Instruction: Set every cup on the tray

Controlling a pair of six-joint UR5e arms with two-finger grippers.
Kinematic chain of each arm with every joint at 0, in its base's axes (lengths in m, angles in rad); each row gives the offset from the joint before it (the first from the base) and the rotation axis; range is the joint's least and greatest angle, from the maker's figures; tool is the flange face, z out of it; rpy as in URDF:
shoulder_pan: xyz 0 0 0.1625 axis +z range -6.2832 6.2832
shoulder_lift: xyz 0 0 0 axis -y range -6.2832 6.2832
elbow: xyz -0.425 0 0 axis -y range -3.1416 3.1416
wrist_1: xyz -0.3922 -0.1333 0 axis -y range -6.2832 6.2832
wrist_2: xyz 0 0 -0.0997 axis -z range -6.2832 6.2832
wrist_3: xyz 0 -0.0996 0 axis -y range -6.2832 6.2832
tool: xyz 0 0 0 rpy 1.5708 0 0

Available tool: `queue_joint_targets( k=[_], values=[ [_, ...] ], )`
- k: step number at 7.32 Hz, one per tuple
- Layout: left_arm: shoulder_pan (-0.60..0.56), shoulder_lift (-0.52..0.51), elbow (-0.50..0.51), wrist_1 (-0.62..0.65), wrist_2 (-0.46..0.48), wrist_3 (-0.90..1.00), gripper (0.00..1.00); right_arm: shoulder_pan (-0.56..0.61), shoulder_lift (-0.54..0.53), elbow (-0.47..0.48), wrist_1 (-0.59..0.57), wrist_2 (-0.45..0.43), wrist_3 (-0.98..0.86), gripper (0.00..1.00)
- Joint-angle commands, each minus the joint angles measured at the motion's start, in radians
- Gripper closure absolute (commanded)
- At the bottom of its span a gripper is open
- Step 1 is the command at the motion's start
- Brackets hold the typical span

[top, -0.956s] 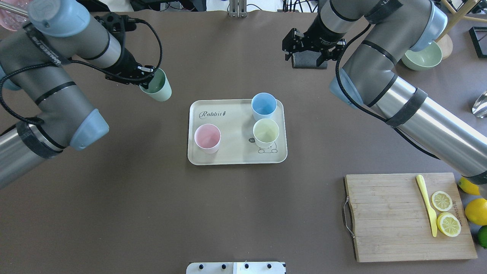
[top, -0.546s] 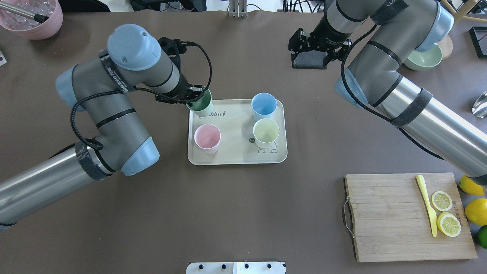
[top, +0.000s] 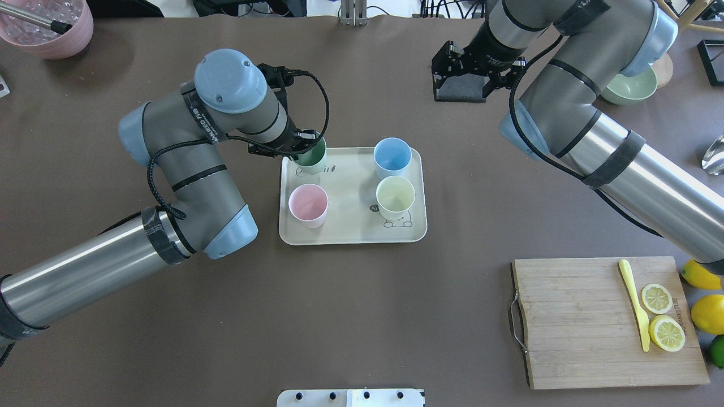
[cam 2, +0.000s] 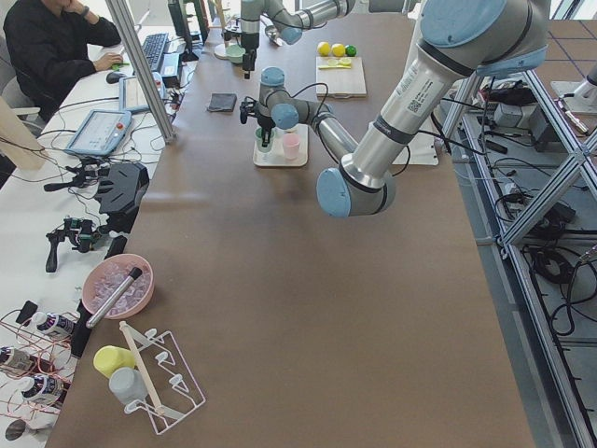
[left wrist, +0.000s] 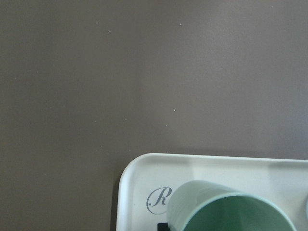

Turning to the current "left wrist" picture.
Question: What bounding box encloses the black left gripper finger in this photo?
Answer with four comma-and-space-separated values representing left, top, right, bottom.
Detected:
157, 223, 169, 231

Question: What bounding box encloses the mint green cup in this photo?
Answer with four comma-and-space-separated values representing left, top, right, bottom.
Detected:
167, 180, 296, 231

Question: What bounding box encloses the cream rabbit tray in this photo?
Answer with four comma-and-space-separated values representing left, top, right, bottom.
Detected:
116, 153, 308, 231

